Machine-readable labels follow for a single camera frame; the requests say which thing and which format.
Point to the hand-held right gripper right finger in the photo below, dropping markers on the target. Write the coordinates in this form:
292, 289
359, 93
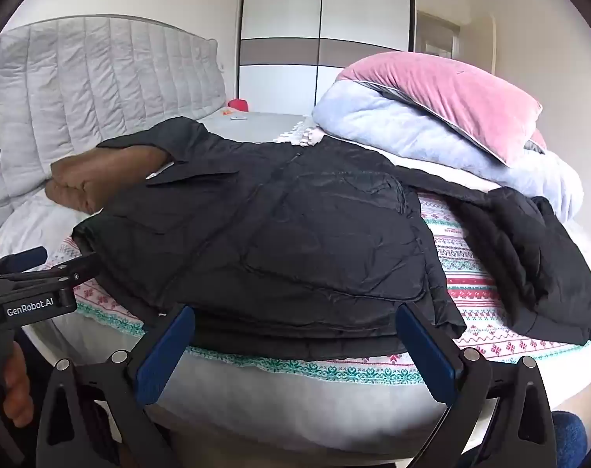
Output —
424, 346

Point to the doorway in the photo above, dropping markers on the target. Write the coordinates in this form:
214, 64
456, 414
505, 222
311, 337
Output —
436, 34

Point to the brown garment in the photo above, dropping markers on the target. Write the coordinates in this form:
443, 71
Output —
95, 180

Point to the patterned red green blanket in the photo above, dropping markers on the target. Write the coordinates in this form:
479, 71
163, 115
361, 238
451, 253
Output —
466, 282

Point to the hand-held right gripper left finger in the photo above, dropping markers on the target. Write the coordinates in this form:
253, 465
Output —
166, 356

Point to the black collared quilted jacket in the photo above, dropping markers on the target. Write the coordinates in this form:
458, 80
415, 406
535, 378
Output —
276, 234

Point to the person's left hand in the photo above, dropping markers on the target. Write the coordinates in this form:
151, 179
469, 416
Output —
17, 385

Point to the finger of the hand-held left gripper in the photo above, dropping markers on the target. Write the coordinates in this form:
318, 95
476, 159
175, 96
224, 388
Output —
76, 267
24, 256

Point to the pink velvet pillow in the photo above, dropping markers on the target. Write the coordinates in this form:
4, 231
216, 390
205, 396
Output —
446, 87

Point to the white bedding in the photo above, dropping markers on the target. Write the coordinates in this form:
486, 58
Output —
27, 226

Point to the grey quilted headboard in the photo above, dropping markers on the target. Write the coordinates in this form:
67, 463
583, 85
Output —
105, 78

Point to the white sliding door wardrobe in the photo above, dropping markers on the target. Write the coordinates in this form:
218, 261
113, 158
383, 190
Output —
285, 19

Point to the black puffy jacket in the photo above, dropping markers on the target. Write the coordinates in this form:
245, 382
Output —
534, 263

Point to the bed with grey sheet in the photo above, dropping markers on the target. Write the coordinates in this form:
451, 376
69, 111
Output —
276, 414

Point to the red object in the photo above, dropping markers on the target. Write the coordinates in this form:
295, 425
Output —
237, 105

